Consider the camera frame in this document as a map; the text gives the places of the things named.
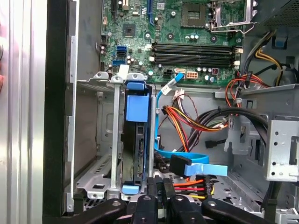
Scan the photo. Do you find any metal disk bay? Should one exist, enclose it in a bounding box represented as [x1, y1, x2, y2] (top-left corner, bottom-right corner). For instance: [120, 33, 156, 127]
[74, 71, 159, 206]

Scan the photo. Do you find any yellow black wire bundle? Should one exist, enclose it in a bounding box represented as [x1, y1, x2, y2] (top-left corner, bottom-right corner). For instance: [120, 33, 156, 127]
[242, 30, 299, 87]

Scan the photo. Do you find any CPU socket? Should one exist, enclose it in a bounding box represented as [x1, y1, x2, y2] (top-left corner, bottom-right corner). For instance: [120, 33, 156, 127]
[181, 2, 207, 28]

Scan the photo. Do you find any green motherboard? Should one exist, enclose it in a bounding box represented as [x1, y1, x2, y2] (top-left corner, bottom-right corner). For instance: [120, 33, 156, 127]
[100, 0, 246, 86]

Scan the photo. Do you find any black sleeved wire bundle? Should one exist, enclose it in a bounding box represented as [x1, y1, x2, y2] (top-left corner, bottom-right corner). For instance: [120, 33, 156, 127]
[186, 108, 269, 150]

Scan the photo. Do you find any black open PC case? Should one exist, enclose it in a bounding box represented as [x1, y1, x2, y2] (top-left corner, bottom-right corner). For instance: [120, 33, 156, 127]
[43, 0, 299, 224]

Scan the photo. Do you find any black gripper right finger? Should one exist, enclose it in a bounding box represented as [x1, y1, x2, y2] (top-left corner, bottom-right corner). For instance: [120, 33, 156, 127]
[163, 177, 271, 224]

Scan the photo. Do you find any blue expansion slot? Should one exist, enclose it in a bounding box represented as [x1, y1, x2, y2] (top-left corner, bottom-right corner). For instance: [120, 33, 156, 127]
[146, 0, 155, 27]

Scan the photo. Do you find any red orange wire bundle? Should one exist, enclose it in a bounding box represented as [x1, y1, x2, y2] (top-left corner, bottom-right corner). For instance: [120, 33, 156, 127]
[224, 71, 271, 109]

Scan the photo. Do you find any blue SATA wire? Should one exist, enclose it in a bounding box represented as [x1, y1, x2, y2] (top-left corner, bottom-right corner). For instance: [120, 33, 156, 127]
[154, 72, 228, 180]

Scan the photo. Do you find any red orange yellow power wire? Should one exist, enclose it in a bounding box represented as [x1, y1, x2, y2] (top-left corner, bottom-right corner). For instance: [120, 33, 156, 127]
[155, 105, 228, 210]

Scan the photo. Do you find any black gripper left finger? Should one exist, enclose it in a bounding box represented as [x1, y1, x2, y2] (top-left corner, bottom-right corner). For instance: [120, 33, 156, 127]
[75, 176, 157, 224]

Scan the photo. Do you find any metal locking lever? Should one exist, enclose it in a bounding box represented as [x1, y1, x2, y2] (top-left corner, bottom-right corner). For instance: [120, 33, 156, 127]
[209, 22, 258, 33]

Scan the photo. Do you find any black RAM slot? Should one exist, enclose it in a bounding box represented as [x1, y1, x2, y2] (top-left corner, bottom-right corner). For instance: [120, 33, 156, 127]
[149, 60, 241, 68]
[151, 49, 243, 56]
[149, 43, 243, 49]
[149, 55, 241, 61]

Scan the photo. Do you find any metal socket cover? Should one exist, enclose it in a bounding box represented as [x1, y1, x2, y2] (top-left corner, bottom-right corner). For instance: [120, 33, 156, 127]
[209, 0, 257, 26]

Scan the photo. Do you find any black expansion slot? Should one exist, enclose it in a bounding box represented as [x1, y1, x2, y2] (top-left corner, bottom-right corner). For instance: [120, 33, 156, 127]
[110, 0, 118, 18]

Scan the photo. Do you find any hard disk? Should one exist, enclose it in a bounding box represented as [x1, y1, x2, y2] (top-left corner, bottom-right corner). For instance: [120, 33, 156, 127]
[121, 79, 150, 195]

